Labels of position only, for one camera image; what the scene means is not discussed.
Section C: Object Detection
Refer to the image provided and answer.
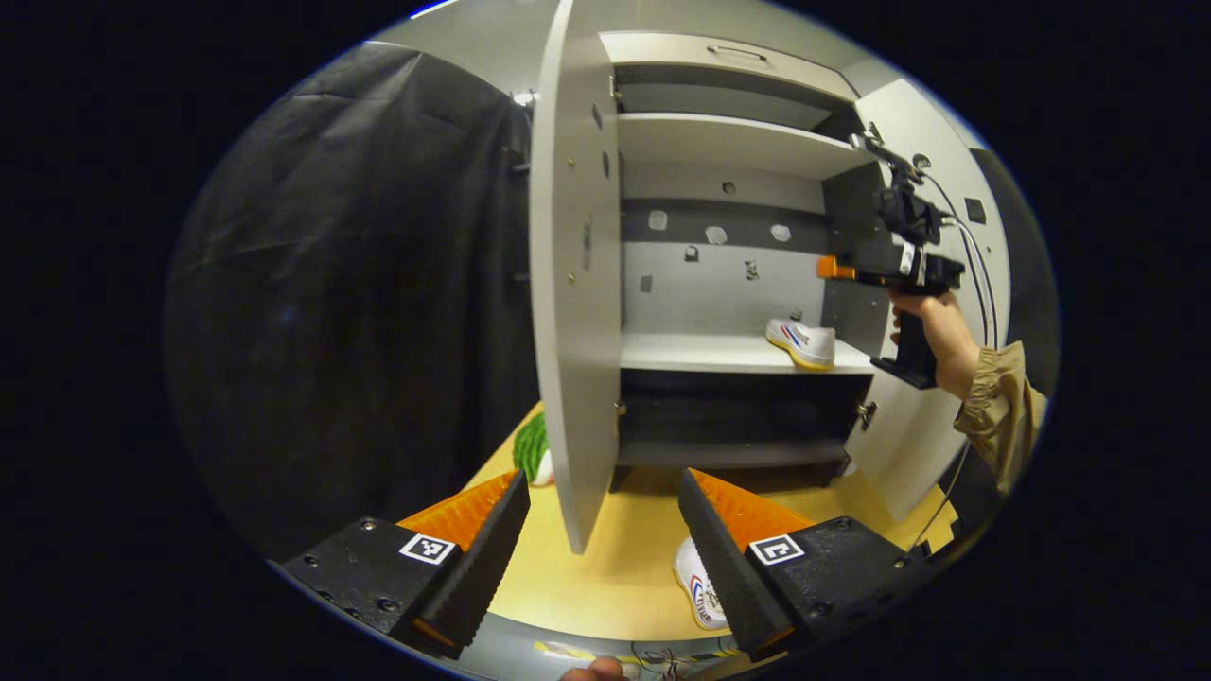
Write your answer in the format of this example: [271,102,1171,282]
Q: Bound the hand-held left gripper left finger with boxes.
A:
[270,470,533,661]

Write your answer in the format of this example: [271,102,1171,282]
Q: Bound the white cabinet drawer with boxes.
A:
[599,31,860,103]

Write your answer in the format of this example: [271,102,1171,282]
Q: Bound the grey cable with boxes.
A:
[910,218,1001,551]
[916,170,992,346]

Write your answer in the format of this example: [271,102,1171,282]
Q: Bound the watermelon slice plush toy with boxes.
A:
[512,411,554,486]

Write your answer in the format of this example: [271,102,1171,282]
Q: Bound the thin dark wires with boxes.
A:
[629,643,741,680]

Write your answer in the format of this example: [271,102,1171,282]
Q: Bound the grey white shoe cabinet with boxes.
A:
[599,31,947,493]

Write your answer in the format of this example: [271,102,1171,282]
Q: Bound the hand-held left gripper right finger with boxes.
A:
[676,468,938,663]

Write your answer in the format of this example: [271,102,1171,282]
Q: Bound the white canvas shoe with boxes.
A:
[672,536,731,632]
[764,318,838,372]

